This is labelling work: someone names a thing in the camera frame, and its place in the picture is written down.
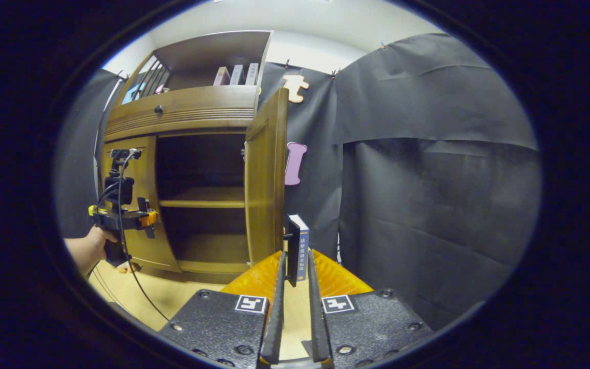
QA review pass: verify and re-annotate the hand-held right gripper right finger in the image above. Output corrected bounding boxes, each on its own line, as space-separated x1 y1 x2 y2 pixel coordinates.
307 250 434 369

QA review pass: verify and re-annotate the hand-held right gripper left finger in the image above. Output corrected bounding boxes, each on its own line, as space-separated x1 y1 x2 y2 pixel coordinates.
158 250 286 369

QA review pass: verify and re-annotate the wooden cabinet door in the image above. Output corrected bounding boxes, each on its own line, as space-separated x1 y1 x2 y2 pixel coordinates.
244 87 289 267
101 135 182 273

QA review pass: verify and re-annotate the wooden double-door shoe cabinet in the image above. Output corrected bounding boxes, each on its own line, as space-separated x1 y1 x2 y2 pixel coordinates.
94 31 290 285

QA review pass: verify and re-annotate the wooden inner cabinet shelf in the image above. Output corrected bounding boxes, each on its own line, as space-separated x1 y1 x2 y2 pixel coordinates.
158 186 247 208

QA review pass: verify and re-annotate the wooden cabinet drawer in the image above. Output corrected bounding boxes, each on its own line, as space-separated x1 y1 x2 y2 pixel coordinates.
103 85 261 143

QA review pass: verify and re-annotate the black cable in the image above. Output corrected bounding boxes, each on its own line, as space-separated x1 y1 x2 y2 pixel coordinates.
92 151 171 323

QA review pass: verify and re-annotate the black right door handle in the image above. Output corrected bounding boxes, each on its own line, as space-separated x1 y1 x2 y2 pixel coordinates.
284 218 302 288

